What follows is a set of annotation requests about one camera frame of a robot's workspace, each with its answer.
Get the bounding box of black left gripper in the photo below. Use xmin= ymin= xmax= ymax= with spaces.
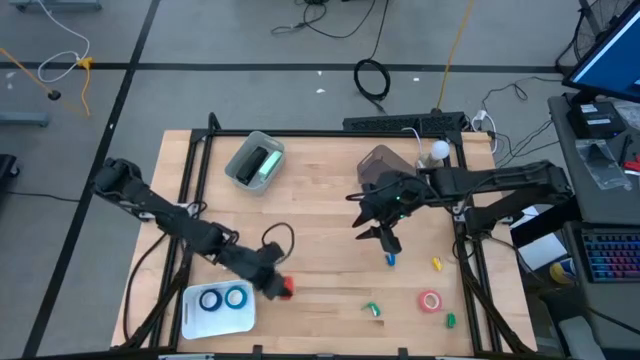
xmin=217 ymin=241 xmax=290 ymax=302

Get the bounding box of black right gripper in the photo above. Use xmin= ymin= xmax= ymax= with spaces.
xmin=351 ymin=171 xmax=432 ymax=255

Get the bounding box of teal tape roll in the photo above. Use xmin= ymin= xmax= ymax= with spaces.
xmin=224 ymin=285 xmax=249 ymax=310

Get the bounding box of blue tape roll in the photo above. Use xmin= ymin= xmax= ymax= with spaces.
xmin=198 ymin=288 xmax=224 ymax=313

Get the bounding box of mint green white stapler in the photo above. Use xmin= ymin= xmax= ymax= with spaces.
xmin=257 ymin=149 xmax=284 ymax=182

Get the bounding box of black stapler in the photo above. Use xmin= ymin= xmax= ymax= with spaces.
xmin=235 ymin=145 xmax=269 ymax=185

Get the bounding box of white plastic tray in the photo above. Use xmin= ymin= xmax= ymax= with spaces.
xmin=181 ymin=281 xmax=257 ymax=341

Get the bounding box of translucent dark plastic bin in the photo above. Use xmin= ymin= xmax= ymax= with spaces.
xmin=356 ymin=144 xmax=419 ymax=185

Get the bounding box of black equipment box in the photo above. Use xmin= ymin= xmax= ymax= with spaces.
xmin=342 ymin=112 xmax=423 ymax=135
xmin=421 ymin=111 xmax=466 ymax=134

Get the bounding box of light grey plastic bin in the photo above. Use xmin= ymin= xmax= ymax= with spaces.
xmin=224 ymin=130 xmax=286 ymax=196

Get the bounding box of white power adapter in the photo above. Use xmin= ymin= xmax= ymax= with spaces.
xmin=469 ymin=109 xmax=499 ymax=154

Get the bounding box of white paper sheet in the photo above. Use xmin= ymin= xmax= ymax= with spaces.
xmin=517 ymin=232 xmax=570 ymax=272

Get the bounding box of grey desk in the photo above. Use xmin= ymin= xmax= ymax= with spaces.
xmin=547 ymin=92 xmax=640 ymax=226

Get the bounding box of clear plastic bag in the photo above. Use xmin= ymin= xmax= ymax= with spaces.
xmin=574 ymin=138 xmax=632 ymax=191

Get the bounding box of backlit keyboard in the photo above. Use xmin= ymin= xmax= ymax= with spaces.
xmin=581 ymin=227 xmax=640 ymax=284

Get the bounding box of black mini computer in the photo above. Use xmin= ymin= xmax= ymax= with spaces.
xmin=566 ymin=101 xmax=627 ymax=140

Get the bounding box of computer monitor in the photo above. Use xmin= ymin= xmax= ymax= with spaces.
xmin=562 ymin=0 xmax=640 ymax=105

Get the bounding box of black fan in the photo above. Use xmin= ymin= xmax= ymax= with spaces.
xmin=554 ymin=0 xmax=636 ymax=76

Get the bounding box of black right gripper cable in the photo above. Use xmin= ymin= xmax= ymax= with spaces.
xmin=344 ymin=180 xmax=401 ymax=202

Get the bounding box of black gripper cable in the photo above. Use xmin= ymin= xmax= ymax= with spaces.
xmin=344 ymin=180 xmax=401 ymax=202
xmin=261 ymin=222 xmax=296 ymax=264

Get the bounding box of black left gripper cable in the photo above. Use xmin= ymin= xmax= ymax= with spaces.
xmin=261 ymin=222 xmax=296 ymax=264

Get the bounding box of coiled black cable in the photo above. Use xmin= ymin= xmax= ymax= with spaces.
xmin=353 ymin=58 xmax=393 ymax=103

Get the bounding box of loose black cable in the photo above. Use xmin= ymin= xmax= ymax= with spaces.
xmin=271 ymin=0 xmax=391 ymax=40

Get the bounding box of thick yellow cable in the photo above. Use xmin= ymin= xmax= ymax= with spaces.
xmin=436 ymin=0 xmax=475 ymax=112

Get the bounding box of short yellow cable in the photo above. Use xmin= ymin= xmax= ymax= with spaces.
xmin=76 ymin=56 xmax=95 ymax=117

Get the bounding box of white cable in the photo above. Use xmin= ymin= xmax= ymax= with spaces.
xmin=35 ymin=0 xmax=92 ymax=85

